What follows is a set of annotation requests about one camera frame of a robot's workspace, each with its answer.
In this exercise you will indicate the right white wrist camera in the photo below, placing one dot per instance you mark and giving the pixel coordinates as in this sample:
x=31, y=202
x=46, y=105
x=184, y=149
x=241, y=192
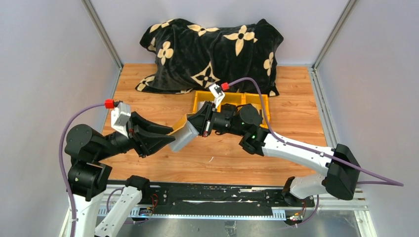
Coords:
x=218, y=94

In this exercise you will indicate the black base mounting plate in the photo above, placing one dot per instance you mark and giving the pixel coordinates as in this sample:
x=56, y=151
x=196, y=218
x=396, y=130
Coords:
x=193, y=199

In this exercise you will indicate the grey white cards stack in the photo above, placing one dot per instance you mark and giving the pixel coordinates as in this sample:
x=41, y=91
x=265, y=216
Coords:
x=200, y=105

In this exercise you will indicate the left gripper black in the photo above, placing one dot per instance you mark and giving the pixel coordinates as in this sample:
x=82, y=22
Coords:
x=136, y=136

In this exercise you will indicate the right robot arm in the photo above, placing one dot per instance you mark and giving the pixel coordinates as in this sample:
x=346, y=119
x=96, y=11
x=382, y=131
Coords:
x=336, y=168

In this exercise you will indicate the middle yellow plastic bin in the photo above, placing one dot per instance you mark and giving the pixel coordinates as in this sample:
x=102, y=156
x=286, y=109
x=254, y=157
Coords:
x=233, y=98

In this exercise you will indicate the left yellow plastic bin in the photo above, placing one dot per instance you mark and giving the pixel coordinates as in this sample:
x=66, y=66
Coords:
x=200, y=98

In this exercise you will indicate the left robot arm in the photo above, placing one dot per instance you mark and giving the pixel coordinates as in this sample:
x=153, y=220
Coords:
x=88, y=177

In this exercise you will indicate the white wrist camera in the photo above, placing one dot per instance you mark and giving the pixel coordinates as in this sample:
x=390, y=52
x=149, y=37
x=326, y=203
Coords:
x=120, y=116
x=218, y=94

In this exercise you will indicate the aluminium frame rail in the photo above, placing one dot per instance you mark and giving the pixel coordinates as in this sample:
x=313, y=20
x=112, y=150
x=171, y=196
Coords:
x=324, y=202

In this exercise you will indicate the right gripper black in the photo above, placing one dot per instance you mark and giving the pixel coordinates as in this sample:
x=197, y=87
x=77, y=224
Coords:
x=208, y=119

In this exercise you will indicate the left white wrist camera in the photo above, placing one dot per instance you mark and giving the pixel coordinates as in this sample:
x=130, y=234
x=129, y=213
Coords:
x=120, y=116

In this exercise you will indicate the right yellow plastic bin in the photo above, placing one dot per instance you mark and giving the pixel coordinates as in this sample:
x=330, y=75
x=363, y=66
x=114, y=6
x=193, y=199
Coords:
x=255, y=100

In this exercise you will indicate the yellow plastic bin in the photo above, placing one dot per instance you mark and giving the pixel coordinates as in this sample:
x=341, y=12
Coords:
x=200, y=98
x=233, y=98
x=255, y=100

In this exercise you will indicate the black floral plush blanket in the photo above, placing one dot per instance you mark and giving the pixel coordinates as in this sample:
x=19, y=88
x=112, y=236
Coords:
x=192, y=57

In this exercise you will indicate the yellow leather card holder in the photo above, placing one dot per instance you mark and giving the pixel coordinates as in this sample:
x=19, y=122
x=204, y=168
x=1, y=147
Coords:
x=183, y=132

